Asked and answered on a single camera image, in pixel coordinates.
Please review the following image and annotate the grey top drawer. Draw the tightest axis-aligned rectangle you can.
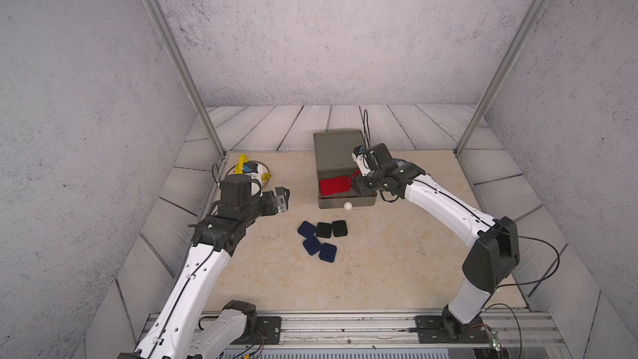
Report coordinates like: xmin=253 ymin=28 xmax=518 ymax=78
xmin=317 ymin=168 xmax=377 ymax=209

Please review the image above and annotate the red brooch box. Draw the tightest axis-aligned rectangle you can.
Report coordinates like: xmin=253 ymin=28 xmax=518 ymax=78
xmin=319 ymin=178 xmax=341 ymax=196
xmin=334 ymin=171 xmax=361 ymax=194

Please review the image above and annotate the navy blue brooch box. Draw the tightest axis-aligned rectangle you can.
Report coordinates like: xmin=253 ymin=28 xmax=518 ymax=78
xmin=302 ymin=236 xmax=322 ymax=256
xmin=297 ymin=221 xmax=317 ymax=239
xmin=319 ymin=244 xmax=337 ymax=263

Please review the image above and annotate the three-tier drawer cabinet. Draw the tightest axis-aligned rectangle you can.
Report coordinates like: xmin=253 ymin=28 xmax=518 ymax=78
xmin=313 ymin=129 xmax=364 ymax=180

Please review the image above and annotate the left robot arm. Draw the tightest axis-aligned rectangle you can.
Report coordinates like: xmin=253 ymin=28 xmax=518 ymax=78
xmin=119 ymin=175 xmax=290 ymax=358

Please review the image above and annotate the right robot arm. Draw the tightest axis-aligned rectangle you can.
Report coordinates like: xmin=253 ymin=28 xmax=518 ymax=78
xmin=351 ymin=144 xmax=520 ymax=342

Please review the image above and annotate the black brooch box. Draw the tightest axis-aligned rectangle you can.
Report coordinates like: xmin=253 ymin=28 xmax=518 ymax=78
xmin=332 ymin=220 xmax=348 ymax=238
xmin=316 ymin=222 xmax=333 ymax=239

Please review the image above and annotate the white plate with green rim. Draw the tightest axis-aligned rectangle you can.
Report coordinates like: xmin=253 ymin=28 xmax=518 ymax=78
xmin=225 ymin=161 xmax=272 ymax=195

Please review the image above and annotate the yellow plastic banana bunch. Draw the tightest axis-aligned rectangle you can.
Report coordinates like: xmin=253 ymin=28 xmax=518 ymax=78
xmin=235 ymin=154 xmax=255 ymax=175

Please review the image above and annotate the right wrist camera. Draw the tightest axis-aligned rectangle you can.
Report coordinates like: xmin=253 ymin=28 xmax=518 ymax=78
xmin=352 ymin=146 xmax=371 ymax=176

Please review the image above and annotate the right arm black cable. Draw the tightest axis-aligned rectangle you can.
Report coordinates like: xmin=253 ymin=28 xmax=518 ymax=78
xmin=361 ymin=108 xmax=562 ymax=359

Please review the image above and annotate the aluminium mounting rail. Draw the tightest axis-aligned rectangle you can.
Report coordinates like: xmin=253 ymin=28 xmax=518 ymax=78
xmin=130 ymin=308 xmax=574 ymax=359

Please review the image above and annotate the right metal frame post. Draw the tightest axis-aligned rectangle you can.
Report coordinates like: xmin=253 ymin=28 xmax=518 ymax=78
xmin=454 ymin=0 xmax=548 ymax=159

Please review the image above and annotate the metal frame post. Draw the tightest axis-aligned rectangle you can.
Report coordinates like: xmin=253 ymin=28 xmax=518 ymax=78
xmin=454 ymin=0 xmax=548 ymax=159
xmin=142 ymin=0 xmax=226 ymax=158

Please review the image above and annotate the left metal frame post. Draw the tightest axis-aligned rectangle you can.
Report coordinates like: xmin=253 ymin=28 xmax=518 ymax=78
xmin=142 ymin=0 xmax=226 ymax=158

